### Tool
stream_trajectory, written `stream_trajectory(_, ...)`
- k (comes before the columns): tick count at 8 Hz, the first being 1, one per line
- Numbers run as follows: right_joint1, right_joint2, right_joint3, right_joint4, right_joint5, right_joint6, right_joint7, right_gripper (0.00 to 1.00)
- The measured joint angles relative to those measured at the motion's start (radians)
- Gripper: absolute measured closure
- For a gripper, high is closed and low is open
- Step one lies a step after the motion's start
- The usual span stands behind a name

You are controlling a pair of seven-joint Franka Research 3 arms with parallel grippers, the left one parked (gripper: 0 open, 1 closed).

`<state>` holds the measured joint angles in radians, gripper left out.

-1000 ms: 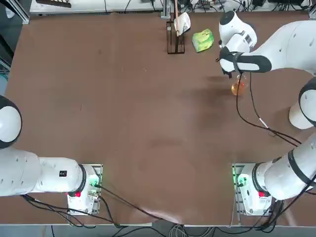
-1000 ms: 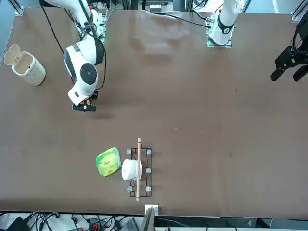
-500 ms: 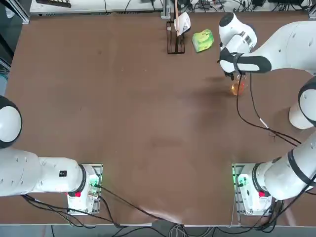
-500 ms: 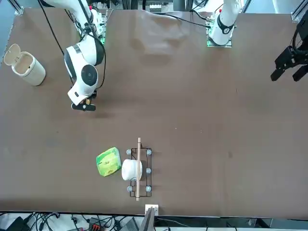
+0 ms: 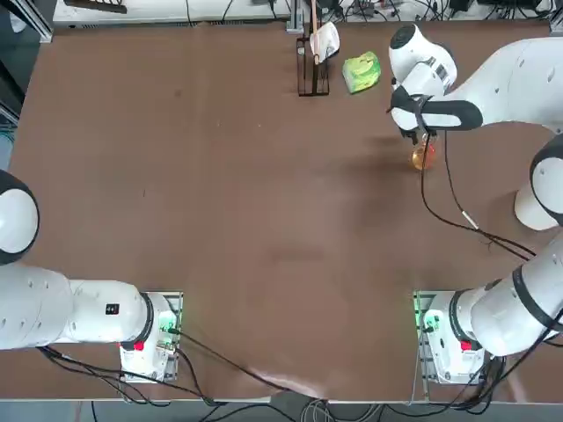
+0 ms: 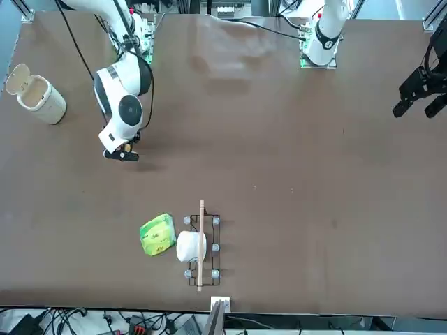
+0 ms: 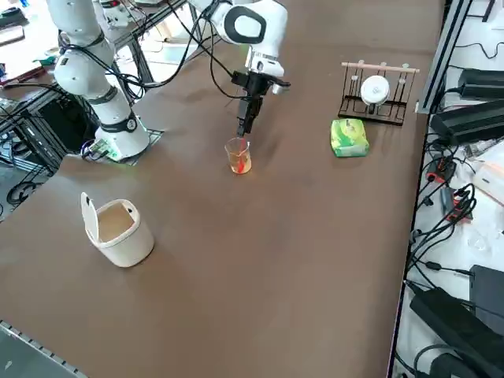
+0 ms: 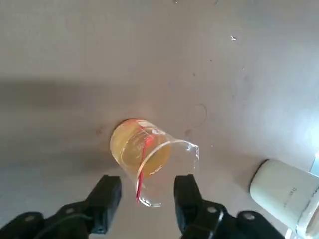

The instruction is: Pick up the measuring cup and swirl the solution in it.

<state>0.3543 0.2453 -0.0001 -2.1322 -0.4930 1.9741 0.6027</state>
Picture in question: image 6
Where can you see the beige bin with flip lid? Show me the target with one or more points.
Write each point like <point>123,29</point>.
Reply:
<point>45,104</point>

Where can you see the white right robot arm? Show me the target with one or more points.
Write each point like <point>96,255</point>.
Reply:
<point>122,76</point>

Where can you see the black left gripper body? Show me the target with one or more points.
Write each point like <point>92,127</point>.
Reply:
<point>440,52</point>

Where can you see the green tissue pack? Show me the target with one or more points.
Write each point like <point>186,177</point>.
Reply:
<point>157,235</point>

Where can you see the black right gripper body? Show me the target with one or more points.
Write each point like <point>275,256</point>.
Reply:
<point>118,156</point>

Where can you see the aluminium corner post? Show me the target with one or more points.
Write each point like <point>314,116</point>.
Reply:
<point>28,14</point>
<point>429,22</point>

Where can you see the white cup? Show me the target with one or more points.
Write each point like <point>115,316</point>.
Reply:
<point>188,246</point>

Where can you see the black orange connector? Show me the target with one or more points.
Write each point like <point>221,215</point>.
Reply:
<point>138,324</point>

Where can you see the aluminium frame post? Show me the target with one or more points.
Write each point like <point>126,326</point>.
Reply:
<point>216,321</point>

